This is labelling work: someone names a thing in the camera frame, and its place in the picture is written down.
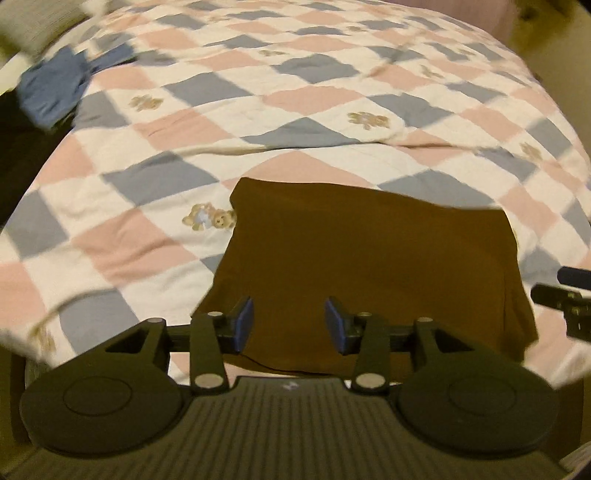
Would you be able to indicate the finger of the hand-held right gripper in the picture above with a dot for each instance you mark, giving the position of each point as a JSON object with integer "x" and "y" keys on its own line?
{"x": 549, "y": 295}
{"x": 572, "y": 276}

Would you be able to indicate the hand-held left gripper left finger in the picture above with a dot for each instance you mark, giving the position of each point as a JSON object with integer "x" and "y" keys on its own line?
{"x": 245, "y": 318}

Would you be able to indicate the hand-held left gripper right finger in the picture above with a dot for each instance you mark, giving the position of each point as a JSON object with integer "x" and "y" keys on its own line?
{"x": 333, "y": 318}

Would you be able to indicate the brown garment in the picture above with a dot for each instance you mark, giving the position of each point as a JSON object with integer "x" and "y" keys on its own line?
{"x": 369, "y": 272}

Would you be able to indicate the checkered bear print blanket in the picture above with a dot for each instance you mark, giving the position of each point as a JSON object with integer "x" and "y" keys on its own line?
{"x": 295, "y": 106}

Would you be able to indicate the pink headboard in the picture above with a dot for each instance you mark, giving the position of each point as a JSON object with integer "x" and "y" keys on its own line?
{"x": 461, "y": 14}

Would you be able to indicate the blue garment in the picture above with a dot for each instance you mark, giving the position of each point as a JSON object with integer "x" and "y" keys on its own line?
{"x": 55, "y": 87}

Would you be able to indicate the grey pillow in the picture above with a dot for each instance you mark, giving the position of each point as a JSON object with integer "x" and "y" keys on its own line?
{"x": 37, "y": 23}

